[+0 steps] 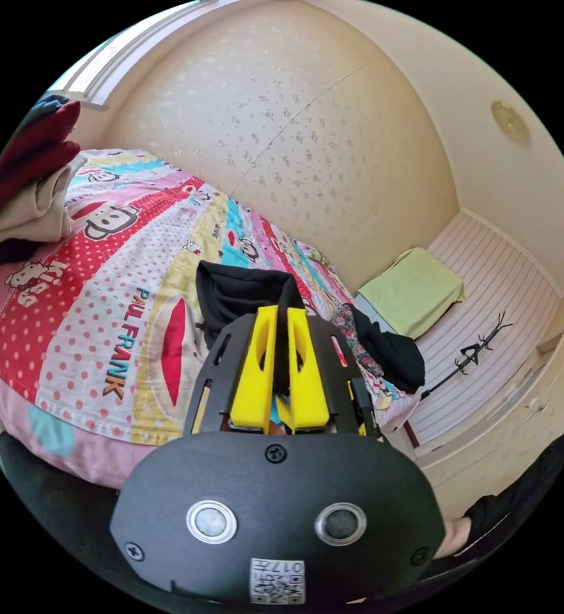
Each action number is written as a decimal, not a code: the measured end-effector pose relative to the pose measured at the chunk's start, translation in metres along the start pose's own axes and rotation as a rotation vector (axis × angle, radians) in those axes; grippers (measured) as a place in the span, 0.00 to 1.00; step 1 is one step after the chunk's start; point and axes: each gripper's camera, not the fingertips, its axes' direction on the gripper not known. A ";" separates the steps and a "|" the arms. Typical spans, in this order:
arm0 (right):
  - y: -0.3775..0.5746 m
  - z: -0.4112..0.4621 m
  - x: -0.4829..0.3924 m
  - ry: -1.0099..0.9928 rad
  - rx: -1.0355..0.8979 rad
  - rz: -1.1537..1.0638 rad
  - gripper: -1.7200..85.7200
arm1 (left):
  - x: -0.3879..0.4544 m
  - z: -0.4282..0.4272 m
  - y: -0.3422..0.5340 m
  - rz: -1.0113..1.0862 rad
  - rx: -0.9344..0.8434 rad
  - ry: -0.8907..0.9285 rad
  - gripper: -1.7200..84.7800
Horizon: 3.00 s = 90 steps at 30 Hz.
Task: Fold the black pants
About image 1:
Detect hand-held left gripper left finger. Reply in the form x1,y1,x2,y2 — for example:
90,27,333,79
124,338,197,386
230,304,279,425

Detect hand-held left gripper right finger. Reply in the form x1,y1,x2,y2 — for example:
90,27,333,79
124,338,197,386
287,307,332,431

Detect black pants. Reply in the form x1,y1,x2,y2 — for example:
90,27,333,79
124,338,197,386
195,260,318,397

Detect person's left forearm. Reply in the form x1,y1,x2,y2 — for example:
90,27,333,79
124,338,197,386
462,427,564,557

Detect person's left hand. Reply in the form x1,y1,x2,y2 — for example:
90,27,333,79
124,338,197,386
434,517,476,560

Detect pile of clothes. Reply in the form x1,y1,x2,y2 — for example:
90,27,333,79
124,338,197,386
329,303,427,395
0,93,89,275

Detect cabinet with green cloth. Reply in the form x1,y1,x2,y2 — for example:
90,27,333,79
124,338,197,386
356,247,467,340

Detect black coat rack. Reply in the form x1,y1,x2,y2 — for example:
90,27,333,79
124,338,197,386
420,310,514,402

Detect bed with printed cartoon sheet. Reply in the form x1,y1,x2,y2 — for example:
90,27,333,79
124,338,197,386
0,148,422,491

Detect round ceiling lamp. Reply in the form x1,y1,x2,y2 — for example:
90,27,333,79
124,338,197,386
490,99,532,143

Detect window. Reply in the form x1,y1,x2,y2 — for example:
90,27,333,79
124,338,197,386
47,0,208,112

